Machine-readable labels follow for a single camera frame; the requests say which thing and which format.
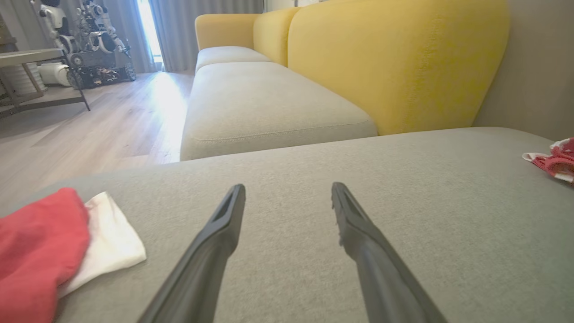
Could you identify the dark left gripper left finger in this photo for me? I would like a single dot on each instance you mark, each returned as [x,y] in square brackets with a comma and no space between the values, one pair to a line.
[202,269]

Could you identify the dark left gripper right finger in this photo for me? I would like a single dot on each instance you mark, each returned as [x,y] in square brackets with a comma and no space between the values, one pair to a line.
[381,278]

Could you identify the red jersey white sleeves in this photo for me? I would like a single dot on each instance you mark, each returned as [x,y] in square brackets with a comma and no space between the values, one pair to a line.
[40,251]

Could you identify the red mesh shorts white stripe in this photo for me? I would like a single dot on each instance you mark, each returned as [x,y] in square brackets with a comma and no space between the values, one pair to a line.
[558,161]

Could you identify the large grey sofa seat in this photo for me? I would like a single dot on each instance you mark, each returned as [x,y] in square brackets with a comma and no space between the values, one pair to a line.
[314,161]

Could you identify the large yellow sofa back cushion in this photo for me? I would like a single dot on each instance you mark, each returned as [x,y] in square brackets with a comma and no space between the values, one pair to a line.
[394,63]

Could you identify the small grey sofa seat cushion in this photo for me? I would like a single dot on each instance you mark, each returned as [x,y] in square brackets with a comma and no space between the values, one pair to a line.
[228,54]

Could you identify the narrow yellow sofa back cushion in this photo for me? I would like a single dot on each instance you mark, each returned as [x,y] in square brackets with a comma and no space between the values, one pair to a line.
[271,36]

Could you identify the white cylinder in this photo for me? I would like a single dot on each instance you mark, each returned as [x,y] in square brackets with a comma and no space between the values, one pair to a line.
[56,74]

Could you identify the white grey tracked robot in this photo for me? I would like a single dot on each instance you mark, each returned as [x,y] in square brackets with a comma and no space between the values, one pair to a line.
[96,49]

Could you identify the grey sofa back cushion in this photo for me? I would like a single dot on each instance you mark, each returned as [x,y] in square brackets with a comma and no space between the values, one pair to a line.
[533,67]

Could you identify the white ribbed basket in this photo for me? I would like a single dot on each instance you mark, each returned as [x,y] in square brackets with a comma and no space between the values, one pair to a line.
[20,78]

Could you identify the grey low table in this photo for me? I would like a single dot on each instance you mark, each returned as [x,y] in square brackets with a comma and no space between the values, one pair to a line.
[27,56]

